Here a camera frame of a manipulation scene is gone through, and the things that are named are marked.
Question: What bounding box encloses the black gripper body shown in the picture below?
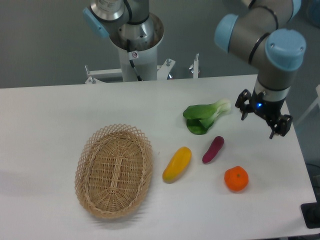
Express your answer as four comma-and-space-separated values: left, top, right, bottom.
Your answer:
249, 87, 286, 125

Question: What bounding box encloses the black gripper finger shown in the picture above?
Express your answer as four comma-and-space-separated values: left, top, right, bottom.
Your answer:
235, 89, 255, 121
266, 114, 293, 139

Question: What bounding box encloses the purple sweet potato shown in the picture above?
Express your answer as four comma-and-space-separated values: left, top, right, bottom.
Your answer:
202, 136, 225, 164

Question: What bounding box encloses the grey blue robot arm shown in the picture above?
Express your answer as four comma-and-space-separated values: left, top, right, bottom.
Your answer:
82, 0, 306, 136

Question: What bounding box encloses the green bok choy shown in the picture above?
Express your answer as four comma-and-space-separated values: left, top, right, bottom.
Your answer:
182, 98, 231, 135

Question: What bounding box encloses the orange tangerine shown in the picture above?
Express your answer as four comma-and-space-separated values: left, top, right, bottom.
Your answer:
224, 166, 249, 192

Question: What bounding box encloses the yellow mango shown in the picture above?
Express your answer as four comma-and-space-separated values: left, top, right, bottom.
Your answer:
162, 146, 192, 183

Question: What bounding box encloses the black device at table edge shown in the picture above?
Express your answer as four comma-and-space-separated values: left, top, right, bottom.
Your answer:
300, 202, 320, 229

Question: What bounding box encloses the oval wicker basket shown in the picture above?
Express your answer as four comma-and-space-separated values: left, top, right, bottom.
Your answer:
74, 124, 153, 219

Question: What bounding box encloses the white frame at right edge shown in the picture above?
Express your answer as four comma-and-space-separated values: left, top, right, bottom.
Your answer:
295, 85, 320, 128

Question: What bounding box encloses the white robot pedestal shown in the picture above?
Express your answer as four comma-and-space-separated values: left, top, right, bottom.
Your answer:
84, 12, 201, 85

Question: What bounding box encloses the black cable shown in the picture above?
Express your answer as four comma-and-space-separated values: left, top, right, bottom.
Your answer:
126, 39, 143, 82

